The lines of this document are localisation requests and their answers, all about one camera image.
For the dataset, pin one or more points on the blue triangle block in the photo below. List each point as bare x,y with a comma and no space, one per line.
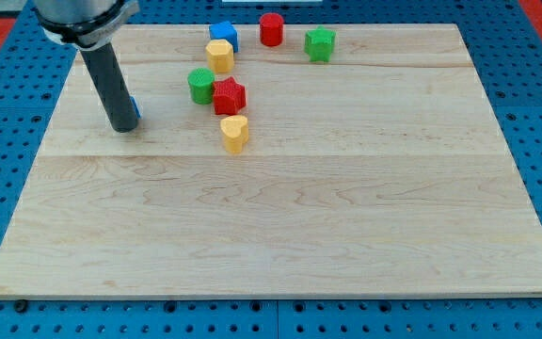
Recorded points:
133,100

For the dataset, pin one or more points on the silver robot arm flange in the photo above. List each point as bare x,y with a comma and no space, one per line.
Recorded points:
85,24

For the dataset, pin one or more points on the blue cube block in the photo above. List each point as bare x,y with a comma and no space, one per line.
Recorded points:
225,31

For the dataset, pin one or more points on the light wooden board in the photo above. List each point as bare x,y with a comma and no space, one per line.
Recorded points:
382,174

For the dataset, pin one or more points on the yellow heart block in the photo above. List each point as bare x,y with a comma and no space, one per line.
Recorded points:
235,133

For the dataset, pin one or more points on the red star block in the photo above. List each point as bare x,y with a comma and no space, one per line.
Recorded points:
229,97

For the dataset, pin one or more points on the green cylinder block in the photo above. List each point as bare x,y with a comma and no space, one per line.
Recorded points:
200,82

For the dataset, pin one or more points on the yellow hexagon block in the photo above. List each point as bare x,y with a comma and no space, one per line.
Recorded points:
220,56

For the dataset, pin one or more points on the green star block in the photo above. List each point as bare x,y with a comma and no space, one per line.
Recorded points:
319,44

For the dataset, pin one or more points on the red cylinder block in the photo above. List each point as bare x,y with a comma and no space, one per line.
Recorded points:
271,29

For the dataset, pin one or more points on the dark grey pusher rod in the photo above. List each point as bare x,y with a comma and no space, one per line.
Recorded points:
107,78

